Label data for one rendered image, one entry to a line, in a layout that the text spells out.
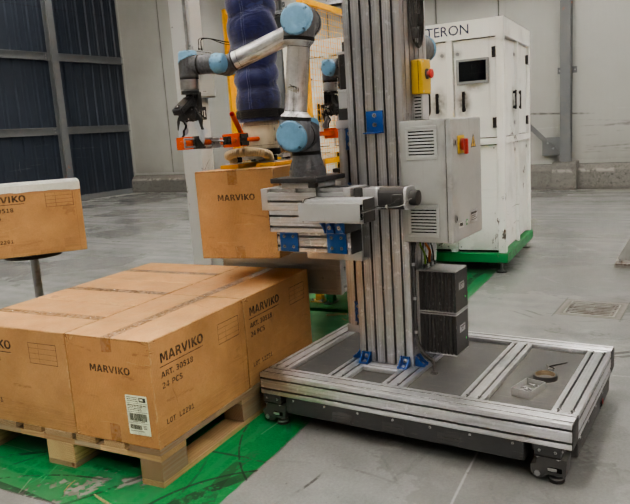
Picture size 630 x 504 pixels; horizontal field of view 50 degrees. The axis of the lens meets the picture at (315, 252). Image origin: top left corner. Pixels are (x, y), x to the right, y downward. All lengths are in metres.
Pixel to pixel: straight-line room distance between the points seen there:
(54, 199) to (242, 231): 1.43
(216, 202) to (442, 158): 1.07
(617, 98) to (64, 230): 9.32
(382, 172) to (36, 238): 2.19
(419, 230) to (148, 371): 1.13
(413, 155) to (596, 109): 9.28
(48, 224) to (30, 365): 1.44
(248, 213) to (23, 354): 1.08
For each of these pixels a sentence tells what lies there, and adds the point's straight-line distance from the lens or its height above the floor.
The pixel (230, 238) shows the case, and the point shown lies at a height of 0.76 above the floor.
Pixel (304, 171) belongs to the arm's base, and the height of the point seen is 1.06.
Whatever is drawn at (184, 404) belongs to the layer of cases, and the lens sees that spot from 2.59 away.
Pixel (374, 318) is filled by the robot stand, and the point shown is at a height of 0.42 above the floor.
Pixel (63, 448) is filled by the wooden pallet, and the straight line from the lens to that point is 2.87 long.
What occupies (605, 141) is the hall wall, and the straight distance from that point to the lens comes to 11.77.
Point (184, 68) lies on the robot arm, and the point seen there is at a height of 1.49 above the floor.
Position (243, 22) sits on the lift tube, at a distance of 3.21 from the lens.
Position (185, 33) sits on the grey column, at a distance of 4.58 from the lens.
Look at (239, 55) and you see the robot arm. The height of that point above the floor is 1.53.
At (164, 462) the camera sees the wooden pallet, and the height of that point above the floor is 0.09.
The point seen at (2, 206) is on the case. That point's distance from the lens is 4.13.
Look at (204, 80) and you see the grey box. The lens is 4.54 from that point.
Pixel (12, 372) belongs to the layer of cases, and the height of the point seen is 0.36.
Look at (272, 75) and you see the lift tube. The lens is 3.22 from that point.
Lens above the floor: 1.22
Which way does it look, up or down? 10 degrees down
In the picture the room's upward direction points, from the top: 4 degrees counter-clockwise
